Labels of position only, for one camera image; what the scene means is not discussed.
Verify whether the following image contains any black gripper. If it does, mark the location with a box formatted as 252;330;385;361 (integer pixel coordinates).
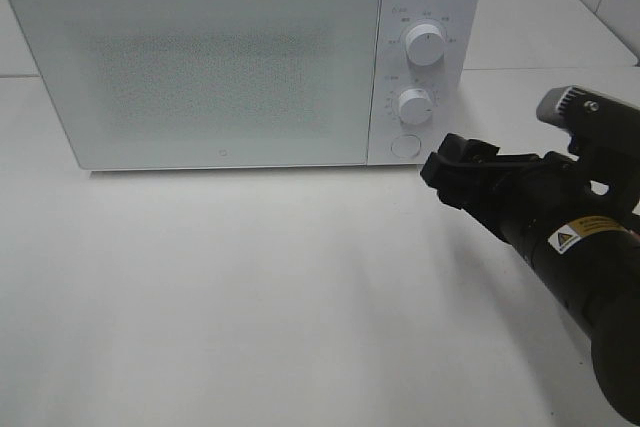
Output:
420;133;639;266

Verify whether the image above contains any round door release button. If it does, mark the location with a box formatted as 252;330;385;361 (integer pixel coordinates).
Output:
391;135;422;159

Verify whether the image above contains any white microwave door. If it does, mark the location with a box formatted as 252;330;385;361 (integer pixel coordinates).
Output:
9;0;379;171

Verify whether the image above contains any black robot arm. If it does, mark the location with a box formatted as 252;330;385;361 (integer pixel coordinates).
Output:
421;134;639;424

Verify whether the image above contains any lower white microwave knob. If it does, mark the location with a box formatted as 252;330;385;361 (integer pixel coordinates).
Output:
398;88;434;125

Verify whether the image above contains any white microwave knob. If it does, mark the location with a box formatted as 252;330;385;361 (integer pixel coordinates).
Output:
398;88;434;125
404;21;446;67

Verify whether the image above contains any upper white microwave knob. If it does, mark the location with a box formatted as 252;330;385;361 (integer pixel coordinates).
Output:
404;21;446;67

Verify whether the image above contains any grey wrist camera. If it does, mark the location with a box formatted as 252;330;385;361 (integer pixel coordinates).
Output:
536;85;639;153

